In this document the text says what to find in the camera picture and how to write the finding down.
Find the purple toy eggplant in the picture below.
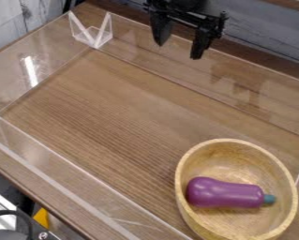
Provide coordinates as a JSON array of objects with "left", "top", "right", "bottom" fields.
[{"left": 186, "top": 177, "right": 275, "bottom": 208}]

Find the clear acrylic corner bracket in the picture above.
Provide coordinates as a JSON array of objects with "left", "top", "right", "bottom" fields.
[{"left": 68, "top": 12, "right": 112, "bottom": 49}]

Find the yellow tag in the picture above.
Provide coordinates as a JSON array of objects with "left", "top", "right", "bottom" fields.
[{"left": 32, "top": 208, "right": 50, "bottom": 229}]

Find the light wooden bowl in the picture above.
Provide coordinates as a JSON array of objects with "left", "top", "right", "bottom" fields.
[{"left": 174, "top": 139, "right": 298, "bottom": 240}]

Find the black cable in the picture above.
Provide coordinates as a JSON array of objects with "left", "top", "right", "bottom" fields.
[{"left": 0, "top": 210, "right": 34, "bottom": 240}]

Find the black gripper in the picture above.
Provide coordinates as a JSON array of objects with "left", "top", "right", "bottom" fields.
[{"left": 145, "top": 0, "right": 230, "bottom": 60}]

